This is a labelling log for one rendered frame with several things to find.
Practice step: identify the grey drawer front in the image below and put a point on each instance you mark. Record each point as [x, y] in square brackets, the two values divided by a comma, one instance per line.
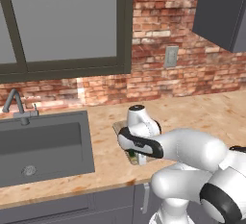
[44, 211]

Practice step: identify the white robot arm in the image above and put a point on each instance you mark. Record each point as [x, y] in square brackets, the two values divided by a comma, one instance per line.
[192, 147]

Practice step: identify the grey metal tap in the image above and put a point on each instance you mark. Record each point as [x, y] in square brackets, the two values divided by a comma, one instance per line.
[22, 114]

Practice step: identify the tan cutting board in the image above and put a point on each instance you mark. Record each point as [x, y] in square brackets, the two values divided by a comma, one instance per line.
[121, 128]

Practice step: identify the dark grey wall cupboard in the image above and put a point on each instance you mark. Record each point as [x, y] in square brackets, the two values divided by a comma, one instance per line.
[217, 10]

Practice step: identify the dark grey sink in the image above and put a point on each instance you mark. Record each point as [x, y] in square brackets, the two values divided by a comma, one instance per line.
[41, 147]

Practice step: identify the grey wall outlet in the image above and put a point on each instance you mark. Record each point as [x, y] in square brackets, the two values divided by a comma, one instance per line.
[171, 56]

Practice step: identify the dark framed window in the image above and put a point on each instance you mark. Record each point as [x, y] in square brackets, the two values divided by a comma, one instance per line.
[64, 67]

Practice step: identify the grey cupboard door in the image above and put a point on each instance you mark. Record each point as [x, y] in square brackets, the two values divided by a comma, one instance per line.
[113, 205]
[138, 195]

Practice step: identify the green sponge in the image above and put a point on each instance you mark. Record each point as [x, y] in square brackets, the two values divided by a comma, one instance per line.
[131, 154]

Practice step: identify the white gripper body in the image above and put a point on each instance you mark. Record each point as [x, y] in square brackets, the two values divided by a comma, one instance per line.
[142, 159]

